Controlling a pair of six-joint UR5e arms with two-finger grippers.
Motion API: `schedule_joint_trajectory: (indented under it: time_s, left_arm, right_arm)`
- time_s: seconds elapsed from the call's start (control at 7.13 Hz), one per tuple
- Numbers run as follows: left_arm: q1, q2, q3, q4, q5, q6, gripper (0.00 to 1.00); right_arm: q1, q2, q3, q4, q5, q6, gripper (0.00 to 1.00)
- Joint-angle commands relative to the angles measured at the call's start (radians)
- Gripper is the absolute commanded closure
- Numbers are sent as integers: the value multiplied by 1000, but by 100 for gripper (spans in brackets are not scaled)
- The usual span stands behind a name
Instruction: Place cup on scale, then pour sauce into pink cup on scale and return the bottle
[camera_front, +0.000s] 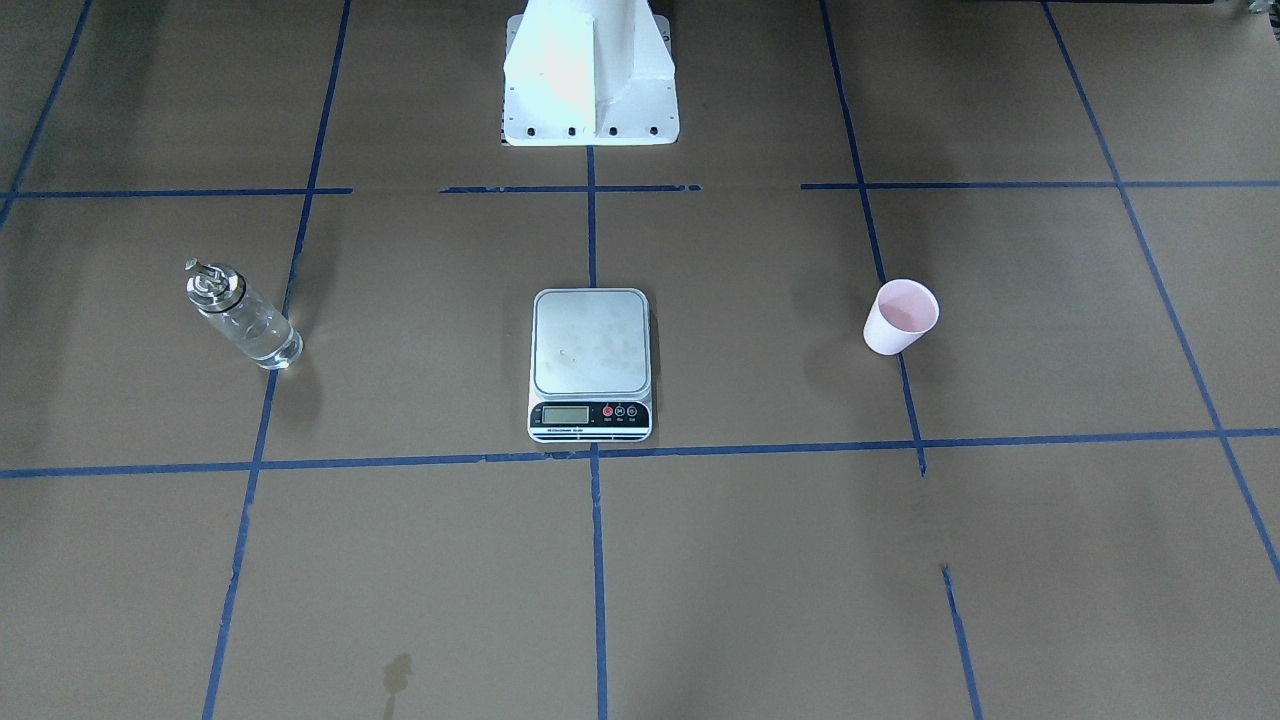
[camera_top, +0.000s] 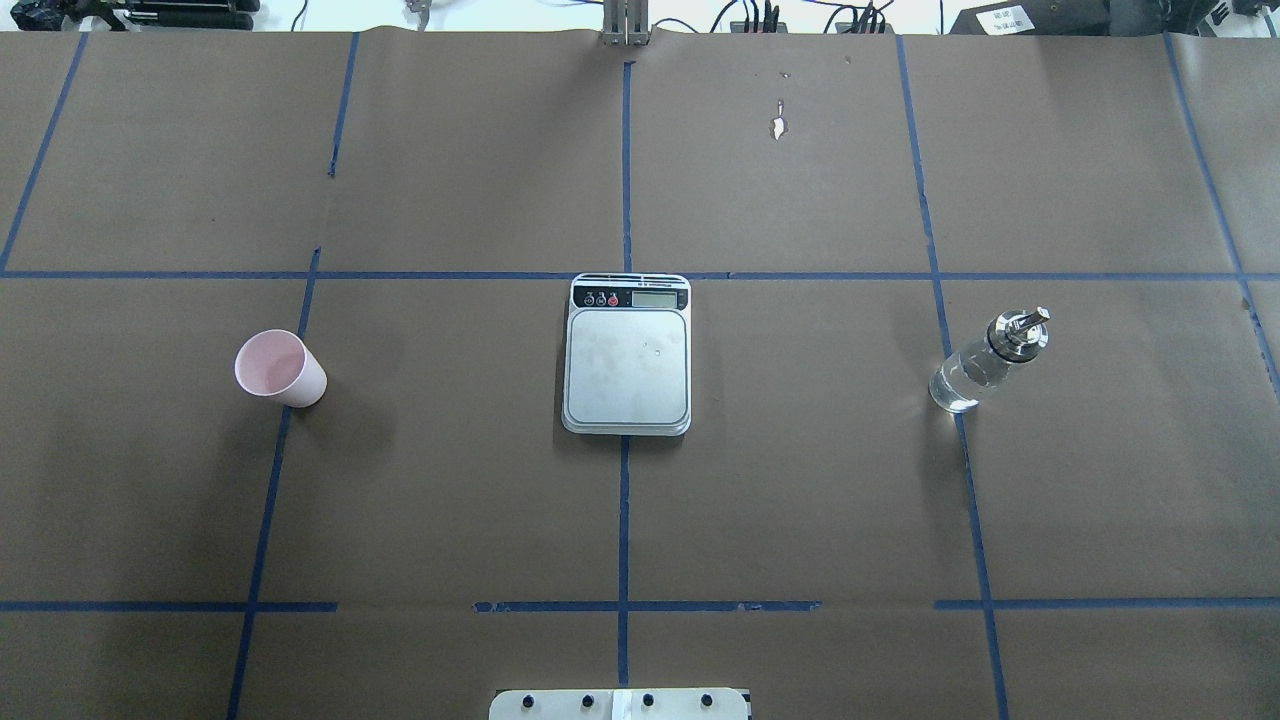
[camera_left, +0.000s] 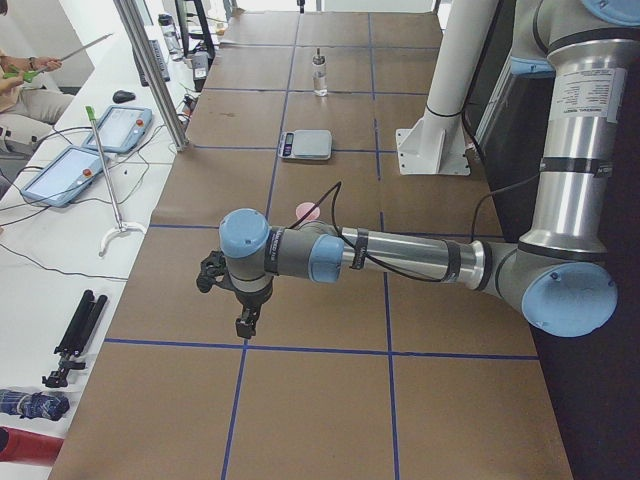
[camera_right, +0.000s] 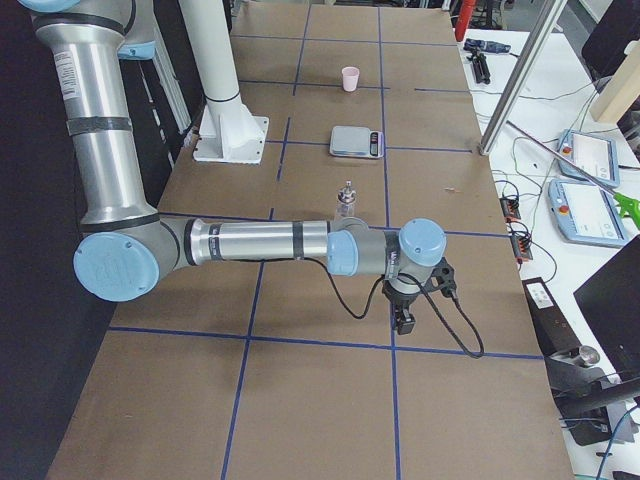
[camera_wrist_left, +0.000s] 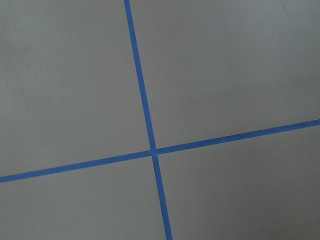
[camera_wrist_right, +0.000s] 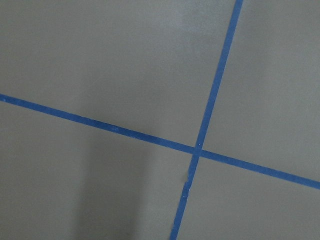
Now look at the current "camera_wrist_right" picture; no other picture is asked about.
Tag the blue tape line lengthwise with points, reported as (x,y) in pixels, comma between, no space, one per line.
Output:
(206,118)

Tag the blue tape line crosswise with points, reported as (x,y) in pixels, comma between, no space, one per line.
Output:
(161,141)

